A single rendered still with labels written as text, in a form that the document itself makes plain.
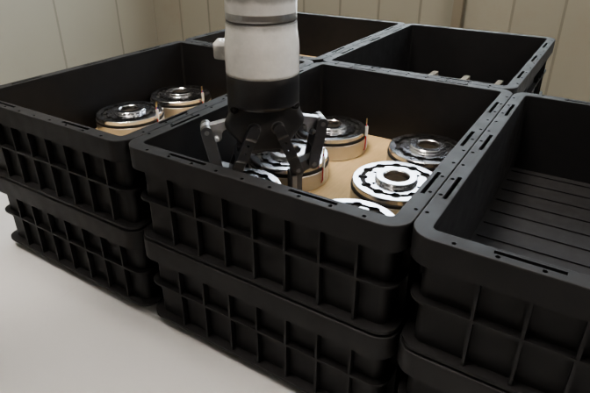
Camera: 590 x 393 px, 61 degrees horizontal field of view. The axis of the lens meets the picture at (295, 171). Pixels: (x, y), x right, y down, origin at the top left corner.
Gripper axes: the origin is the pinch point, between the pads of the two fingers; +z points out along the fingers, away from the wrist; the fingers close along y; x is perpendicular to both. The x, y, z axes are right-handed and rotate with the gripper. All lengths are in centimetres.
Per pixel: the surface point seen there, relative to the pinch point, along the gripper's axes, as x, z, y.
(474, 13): 161, 9, 119
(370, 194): -4.7, -1.1, 10.8
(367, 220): -20.0, -7.8, 4.6
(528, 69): 15.6, -7.9, 42.5
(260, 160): 6.8, -0.8, 0.3
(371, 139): 17.0, 2.1, 19.0
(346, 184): 3.7, 2.1, 10.8
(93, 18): 237, 17, -55
